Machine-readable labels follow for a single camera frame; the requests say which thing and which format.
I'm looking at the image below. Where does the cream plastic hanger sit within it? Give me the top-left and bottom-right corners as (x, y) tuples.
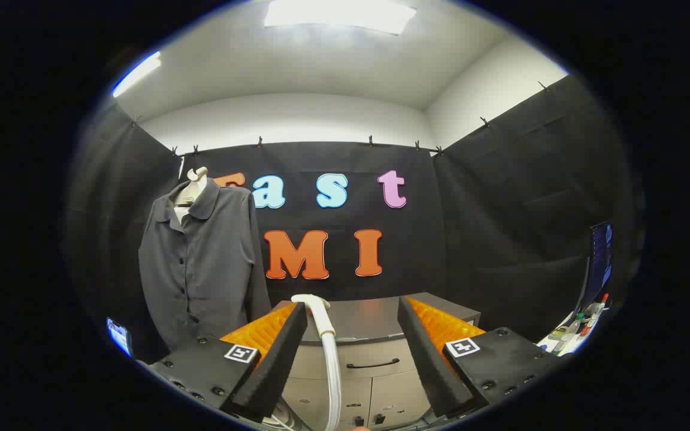
(172, 166), (209, 208)

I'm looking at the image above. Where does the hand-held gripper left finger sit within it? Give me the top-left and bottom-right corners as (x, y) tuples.
(141, 301), (308, 423)

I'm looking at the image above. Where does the translucent steamer hose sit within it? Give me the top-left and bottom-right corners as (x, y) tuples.
(320, 333), (344, 431)

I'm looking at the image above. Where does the black backdrop cloth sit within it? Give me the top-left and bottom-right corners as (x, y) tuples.
(63, 72), (645, 363)

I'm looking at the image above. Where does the large ceiling light panel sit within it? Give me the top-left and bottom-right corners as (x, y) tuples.
(263, 0), (417, 35)

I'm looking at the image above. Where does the smartphone with lit screen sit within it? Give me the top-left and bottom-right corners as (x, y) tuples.
(105, 317), (134, 359)

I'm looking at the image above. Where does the dark computer monitor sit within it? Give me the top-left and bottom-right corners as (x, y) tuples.
(577, 221), (615, 313)

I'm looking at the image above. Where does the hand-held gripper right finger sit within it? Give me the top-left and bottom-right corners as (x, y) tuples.
(397, 295), (568, 420)

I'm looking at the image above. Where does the dark grey button shirt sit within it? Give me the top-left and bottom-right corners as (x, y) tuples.
(138, 178), (272, 351)

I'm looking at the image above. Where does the grey cabinet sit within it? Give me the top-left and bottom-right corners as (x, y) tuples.
(270, 292), (482, 431)

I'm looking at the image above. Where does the cluttered white side table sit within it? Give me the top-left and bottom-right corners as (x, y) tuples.
(535, 292), (613, 358)

